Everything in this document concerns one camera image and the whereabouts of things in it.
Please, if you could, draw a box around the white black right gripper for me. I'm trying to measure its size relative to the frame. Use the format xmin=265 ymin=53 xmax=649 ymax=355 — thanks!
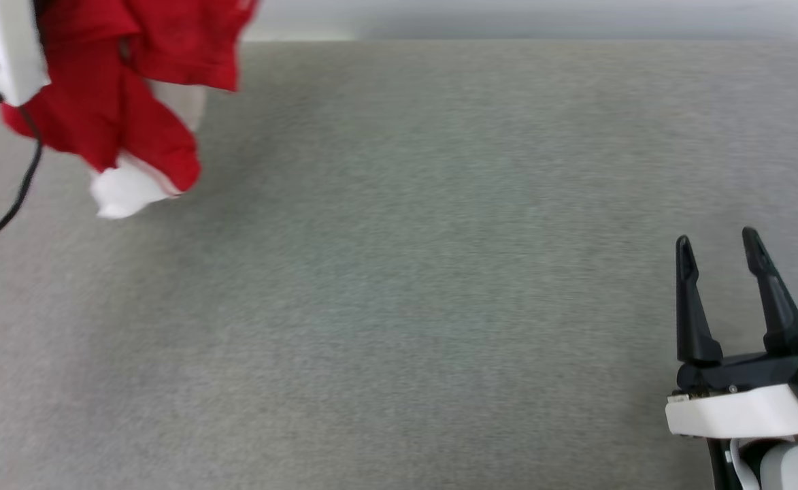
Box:
xmin=665 ymin=227 xmax=798 ymax=440

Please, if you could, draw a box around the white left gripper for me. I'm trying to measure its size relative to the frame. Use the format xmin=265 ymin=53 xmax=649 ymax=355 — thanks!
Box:
xmin=0 ymin=0 xmax=51 ymax=106

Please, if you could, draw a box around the red and white garment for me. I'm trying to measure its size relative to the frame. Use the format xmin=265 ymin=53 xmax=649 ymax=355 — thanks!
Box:
xmin=1 ymin=0 xmax=260 ymax=220

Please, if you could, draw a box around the thin black cable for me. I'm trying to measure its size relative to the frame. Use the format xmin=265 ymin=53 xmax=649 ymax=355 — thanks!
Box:
xmin=0 ymin=105 xmax=44 ymax=258

